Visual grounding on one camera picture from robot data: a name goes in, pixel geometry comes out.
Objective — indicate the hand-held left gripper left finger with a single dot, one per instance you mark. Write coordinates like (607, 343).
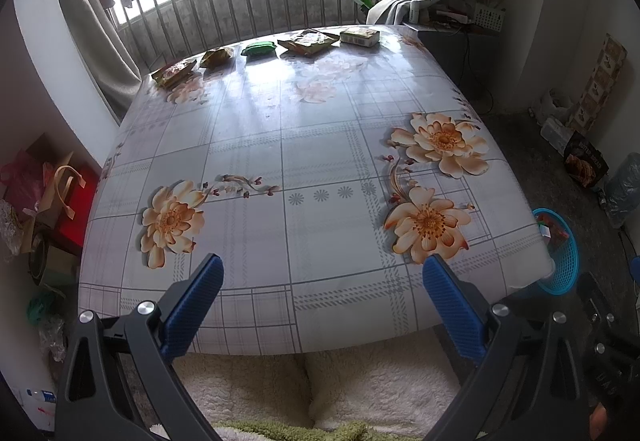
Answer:
(195, 301)

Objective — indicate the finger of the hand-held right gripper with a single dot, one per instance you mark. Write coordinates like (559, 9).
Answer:
(595, 296)

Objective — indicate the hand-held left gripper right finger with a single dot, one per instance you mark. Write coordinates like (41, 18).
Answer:
(452, 306)

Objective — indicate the blue plastic basket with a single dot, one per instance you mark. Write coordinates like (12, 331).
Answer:
(567, 266)

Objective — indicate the large clear water jug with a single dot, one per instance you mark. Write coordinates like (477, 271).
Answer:
(622, 193)

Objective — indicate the white fleece clothing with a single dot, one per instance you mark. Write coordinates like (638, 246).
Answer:
(350, 381)

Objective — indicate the dark snack bag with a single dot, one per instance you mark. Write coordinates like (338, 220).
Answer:
(585, 163)

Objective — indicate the beige round box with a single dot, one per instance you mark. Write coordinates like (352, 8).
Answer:
(60, 266)

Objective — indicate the green plastic bag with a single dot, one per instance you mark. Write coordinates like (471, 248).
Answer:
(42, 311)

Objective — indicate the green fleece cloth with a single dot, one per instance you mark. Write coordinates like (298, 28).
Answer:
(300, 431)

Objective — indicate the white plastic container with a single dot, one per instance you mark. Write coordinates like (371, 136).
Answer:
(555, 133)

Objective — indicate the white and blue box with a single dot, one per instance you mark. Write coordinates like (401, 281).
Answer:
(40, 396)

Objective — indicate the floral plastic tablecloth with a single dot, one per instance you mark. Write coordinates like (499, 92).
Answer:
(300, 146)

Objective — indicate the crumpled translucent bag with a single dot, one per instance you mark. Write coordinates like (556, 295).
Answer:
(557, 103)

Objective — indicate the pink plastic bag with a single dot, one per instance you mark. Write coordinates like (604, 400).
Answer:
(22, 176)

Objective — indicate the printed cardboard carton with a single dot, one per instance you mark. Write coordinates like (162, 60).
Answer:
(600, 81)

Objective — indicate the orange golden snack packet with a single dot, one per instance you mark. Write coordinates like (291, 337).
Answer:
(174, 72)

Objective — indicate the grey cabinet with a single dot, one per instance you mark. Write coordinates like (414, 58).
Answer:
(450, 66)

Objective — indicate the small golden snack packet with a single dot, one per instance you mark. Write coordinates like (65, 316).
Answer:
(216, 57)

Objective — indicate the small green packet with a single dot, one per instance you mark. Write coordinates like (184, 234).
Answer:
(259, 49)

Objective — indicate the large golden snack packet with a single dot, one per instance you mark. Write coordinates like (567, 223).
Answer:
(307, 42)

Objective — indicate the golden white tissue pack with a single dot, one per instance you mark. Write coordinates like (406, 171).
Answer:
(360, 37)

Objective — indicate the white power strip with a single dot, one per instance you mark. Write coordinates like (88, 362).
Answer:
(457, 17)

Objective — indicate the white perforated organizer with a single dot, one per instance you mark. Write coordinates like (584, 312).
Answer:
(487, 18)

